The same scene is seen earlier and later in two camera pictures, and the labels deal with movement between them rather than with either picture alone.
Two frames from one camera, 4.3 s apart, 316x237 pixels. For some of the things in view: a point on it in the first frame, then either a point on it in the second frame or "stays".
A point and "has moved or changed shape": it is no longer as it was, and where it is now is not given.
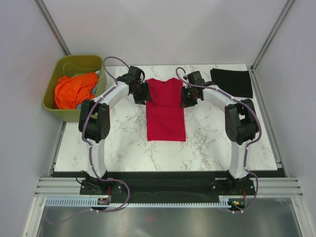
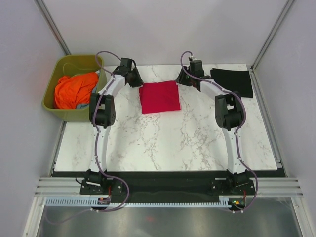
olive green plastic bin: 71,65 stays
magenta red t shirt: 166,119 has moved or changed shape
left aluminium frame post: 44,11 stays
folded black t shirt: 236,83 stays
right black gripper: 185,102 -> 180,78
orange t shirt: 70,92 stays
